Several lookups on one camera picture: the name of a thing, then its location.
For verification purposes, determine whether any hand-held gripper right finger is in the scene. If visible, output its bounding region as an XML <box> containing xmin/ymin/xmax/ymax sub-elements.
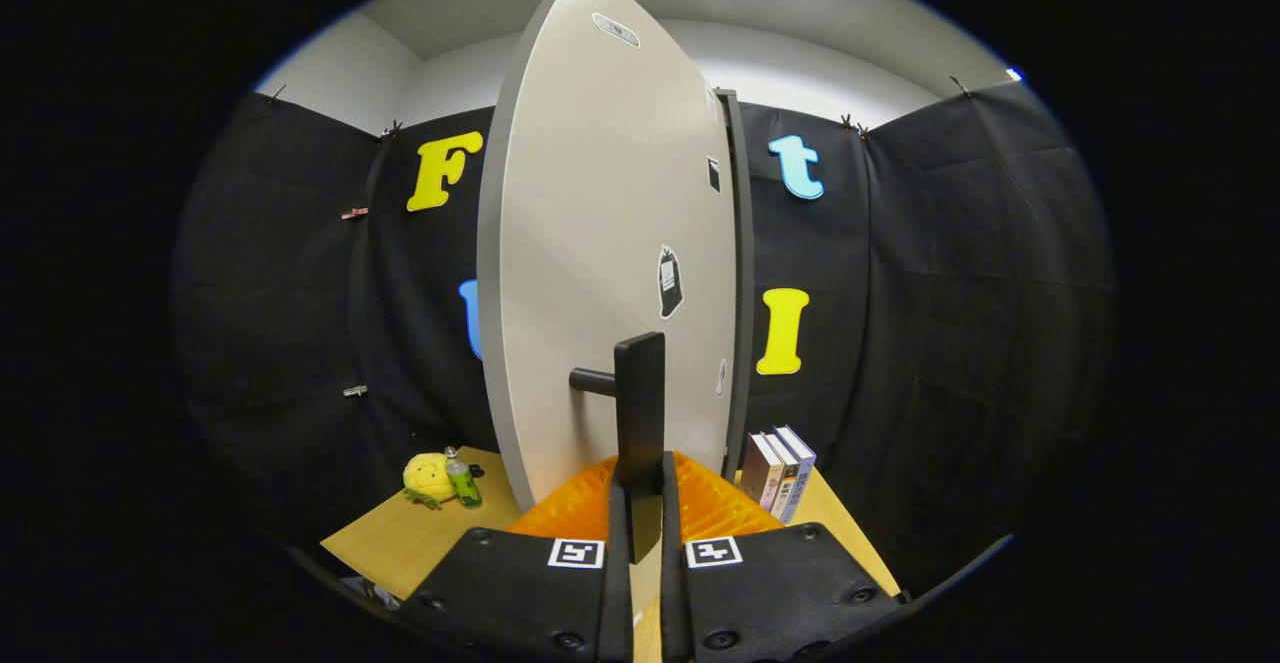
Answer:
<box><xmin>660</xmin><ymin>451</ymin><xmax>906</xmax><ymax>663</ymax></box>

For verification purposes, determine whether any dark red book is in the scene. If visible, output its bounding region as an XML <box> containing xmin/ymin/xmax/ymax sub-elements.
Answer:
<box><xmin>740</xmin><ymin>431</ymin><xmax>786</xmax><ymax>512</ymax></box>

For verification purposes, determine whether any black backdrop cloth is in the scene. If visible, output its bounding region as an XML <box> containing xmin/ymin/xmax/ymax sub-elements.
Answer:
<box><xmin>172</xmin><ymin>78</ymin><xmax>1119</xmax><ymax>584</ymax></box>

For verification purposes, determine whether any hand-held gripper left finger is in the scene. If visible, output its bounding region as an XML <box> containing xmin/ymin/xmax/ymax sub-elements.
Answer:
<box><xmin>398</xmin><ymin>455</ymin><xmax>635</xmax><ymax>663</ymax></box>

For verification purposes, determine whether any beige shoe cabinet door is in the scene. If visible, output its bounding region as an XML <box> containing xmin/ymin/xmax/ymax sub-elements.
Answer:
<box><xmin>477</xmin><ymin>0</ymin><xmax>743</xmax><ymax>564</ymax></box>

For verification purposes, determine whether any grey shoe cabinet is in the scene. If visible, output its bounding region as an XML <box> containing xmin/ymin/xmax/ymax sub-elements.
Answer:
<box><xmin>715</xmin><ymin>88</ymin><xmax>756</xmax><ymax>479</ymax></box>

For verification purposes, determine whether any green label bottle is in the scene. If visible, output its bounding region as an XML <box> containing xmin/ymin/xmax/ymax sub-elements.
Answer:
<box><xmin>444</xmin><ymin>446</ymin><xmax>483</xmax><ymax>508</ymax></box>

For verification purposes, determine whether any grey book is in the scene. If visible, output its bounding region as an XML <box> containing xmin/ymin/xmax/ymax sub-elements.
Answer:
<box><xmin>762</xmin><ymin>430</ymin><xmax>801</xmax><ymax>519</ymax></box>

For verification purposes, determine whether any white blue book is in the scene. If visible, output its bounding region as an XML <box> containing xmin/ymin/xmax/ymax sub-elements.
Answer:
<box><xmin>775</xmin><ymin>425</ymin><xmax>817</xmax><ymax>524</ymax></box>

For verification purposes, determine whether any yellow plush toy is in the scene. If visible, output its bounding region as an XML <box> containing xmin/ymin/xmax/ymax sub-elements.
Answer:
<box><xmin>403</xmin><ymin>452</ymin><xmax>461</xmax><ymax>510</ymax></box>

